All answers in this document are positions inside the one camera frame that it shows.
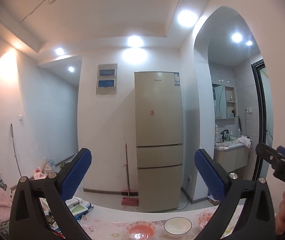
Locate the beige three-door refrigerator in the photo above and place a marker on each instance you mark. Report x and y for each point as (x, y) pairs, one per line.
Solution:
(159, 139)

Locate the white bowl black rim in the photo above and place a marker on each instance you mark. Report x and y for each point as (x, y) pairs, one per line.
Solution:
(177, 226)

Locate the bathroom vanity cabinet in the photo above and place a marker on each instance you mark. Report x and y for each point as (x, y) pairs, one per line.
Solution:
(231, 157)

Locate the bathroom mirror cabinet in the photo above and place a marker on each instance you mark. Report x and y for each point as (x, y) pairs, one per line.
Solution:
(224, 102)

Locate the red broom with dustpan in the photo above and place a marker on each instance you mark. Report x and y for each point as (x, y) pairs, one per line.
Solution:
(128, 200)

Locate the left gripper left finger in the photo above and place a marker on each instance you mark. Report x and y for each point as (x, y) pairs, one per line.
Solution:
(28, 221)

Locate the stack of books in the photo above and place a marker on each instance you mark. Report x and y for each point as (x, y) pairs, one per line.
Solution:
(77, 206)

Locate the pink cartoon table mat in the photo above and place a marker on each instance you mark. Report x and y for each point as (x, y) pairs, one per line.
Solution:
(105, 223)

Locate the grey electrical panel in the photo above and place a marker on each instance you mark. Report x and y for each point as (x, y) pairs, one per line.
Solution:
(106, 79)

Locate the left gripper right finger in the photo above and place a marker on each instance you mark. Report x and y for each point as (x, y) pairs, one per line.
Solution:
(256, 220)

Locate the pink strawberry bowl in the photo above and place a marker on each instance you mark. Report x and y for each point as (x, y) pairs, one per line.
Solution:
(203, 218)
(141, 230)

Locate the glass door black frame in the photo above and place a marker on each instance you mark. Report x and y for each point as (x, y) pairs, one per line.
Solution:
(265, 105)

